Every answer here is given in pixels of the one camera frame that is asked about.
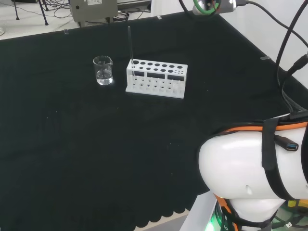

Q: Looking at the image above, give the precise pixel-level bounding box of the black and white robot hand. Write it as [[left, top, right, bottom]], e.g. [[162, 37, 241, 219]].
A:
[[192, 0, 219, 16]]

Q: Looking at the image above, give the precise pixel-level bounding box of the clear glass rod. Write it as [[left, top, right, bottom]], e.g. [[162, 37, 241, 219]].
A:
[[127, 26, 135, 66]]

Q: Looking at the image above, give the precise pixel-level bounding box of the white test tube rack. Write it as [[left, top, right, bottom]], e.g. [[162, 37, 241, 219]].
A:
[[125, 58, 189, 100]]

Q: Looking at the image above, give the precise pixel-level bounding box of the grey metal control box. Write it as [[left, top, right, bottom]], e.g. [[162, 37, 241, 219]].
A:
[[69, 0, 119, 24]]

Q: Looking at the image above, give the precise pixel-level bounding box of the small clear glass beaker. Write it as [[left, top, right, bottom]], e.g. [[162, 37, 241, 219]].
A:
[[92, 55, 114, 86]]

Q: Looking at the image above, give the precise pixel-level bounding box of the black tripod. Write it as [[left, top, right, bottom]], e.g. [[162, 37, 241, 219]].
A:
[[11, 0, 50, 26]]

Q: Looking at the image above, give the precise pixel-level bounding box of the black bench cloth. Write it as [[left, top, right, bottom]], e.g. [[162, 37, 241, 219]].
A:
[[0, 11, 308, 229]]

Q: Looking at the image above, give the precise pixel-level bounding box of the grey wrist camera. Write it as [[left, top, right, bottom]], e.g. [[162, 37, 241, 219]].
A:
[[216, 0, 238, 13]]

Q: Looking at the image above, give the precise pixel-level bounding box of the black camera cable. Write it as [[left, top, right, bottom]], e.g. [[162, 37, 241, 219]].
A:
[[234, 0, 308, 48]]

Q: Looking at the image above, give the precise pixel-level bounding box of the black looped cable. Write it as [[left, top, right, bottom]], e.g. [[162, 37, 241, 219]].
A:
[[275, 0, 308, 114]]

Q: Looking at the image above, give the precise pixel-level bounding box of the black cable with plug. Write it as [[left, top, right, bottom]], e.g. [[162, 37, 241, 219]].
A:
[[281, 52, 308, 106]]

